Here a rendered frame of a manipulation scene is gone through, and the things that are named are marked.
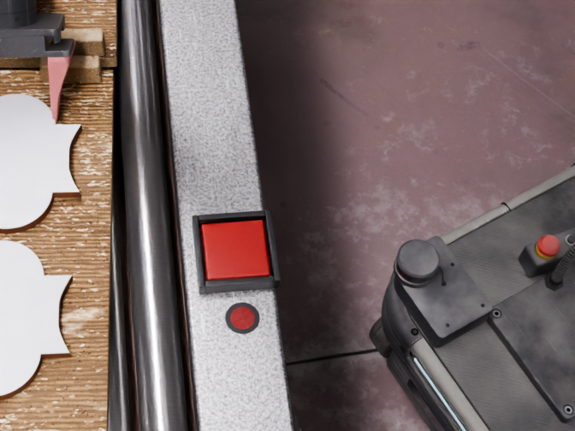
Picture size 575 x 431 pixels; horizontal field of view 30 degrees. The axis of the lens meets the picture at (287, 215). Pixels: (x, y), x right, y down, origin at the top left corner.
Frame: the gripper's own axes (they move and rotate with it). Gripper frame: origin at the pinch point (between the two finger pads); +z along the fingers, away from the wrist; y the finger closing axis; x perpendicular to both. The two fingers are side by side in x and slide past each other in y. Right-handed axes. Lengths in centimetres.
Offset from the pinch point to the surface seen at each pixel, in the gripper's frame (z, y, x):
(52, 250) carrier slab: 9.5, 3.9, -10.8
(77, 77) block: -2.6, 5.8, 3.5
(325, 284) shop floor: 61, 42, 78
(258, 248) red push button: 10.3, 22.9, -10.1
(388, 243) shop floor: 56, 55, 85
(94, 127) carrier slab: 1.5, 7.5, 0.0
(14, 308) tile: 12.3, 1.1, -16.5
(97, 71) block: -3.3, 7.8, 3.2
